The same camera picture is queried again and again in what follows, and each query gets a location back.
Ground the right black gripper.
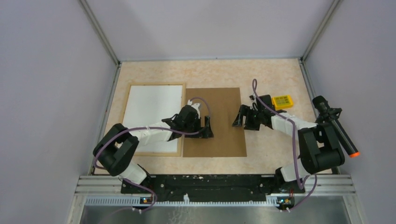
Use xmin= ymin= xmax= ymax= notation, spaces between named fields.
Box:
xmin=231 ymin=105 xmax=263 ymax=131

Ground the purple cable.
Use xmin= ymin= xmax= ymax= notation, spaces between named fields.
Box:
xmin=251 ymin=78 xmax=318 ymax=212
xmin=92 ymin=97 xmax=212 ymax=214

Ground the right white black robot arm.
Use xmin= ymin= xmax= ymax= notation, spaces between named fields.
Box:
xmin=232 ymin=95 xmax=345 ymax=192

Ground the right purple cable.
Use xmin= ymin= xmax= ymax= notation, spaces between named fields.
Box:
xmin=251 ymin=78 xmax=318 ymax=212

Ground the black microphone tripod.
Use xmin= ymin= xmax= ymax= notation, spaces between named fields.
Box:
xmin=315 ymin=108 xmax=342 ymax=124

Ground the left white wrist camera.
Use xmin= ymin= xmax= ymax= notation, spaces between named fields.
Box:
xmin=187 ymin=99 xmax=201 ymax=118

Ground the white toothed cable rail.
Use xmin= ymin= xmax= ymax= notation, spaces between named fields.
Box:
xmin=85 ymin=195 xmax=280 ymax=208

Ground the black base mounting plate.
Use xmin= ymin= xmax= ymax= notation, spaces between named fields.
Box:
xmin=120 ymin=175 xmax=305 ymax=202

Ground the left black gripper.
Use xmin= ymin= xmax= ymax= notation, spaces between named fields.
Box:
xmin=184 ymin=116 xmax=213 ymax=139

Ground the black microphone orange tip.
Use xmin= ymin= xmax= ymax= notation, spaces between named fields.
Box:
xmin=312 ymin=96 xmax=360 ymax=158

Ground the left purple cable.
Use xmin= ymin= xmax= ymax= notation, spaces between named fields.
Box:
xmin=92 ymin=97 xmax=212 ymax=214

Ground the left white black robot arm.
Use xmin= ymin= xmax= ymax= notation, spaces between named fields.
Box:
xmin=93 ymin=103 xmax=214 ymax=193

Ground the brown frame backing board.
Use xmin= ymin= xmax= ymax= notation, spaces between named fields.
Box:
xmin=183 ymin=88 xmax=247 ymax=158

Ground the light wooden picture frame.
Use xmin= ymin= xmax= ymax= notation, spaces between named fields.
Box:
xmin=117 ymin=82 xmax=187 ymax=158

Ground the yellow calculator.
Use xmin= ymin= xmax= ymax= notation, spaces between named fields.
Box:
xmin=271 ymin=95 xmax=294 ymax=110

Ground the sunflower photo print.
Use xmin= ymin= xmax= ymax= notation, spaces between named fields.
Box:
xmin=121 ymin=85 xmax=184 ymax=154

